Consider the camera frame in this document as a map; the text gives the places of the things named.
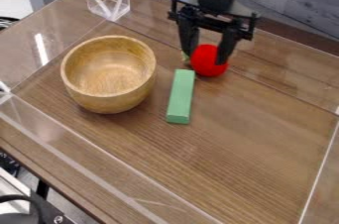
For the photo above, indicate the red knitted fruit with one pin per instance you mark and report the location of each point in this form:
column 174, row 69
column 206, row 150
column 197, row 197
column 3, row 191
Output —
column 203, row 61

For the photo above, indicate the wooden bowl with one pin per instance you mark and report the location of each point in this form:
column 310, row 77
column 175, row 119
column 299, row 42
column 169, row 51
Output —
column 108, row 73

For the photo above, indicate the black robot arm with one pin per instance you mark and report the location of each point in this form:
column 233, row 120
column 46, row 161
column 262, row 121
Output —
column 217, row 5

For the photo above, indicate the clear acrylic enclosure wall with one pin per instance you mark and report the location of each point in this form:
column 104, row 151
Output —
column 254, row 161

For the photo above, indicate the green rectangular block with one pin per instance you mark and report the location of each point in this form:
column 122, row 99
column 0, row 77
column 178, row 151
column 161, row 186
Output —
column 181, row 97

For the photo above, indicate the clear acrylic corner bracket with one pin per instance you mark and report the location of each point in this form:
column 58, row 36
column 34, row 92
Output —
column 108, row 9

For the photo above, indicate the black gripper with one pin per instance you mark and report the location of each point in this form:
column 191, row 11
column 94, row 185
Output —
column 235, row 23

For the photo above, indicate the black clamp with cable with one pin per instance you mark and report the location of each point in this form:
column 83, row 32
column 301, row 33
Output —
column 38, row 214

